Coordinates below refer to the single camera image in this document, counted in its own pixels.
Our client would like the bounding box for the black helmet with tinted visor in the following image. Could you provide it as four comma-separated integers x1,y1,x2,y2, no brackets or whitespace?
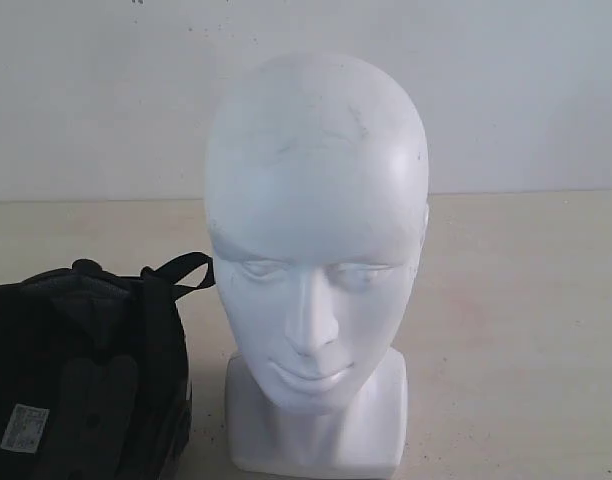
0,252,215,479

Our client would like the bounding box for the white mannequin head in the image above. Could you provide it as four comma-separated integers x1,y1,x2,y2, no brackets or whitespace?
205,53,429,479

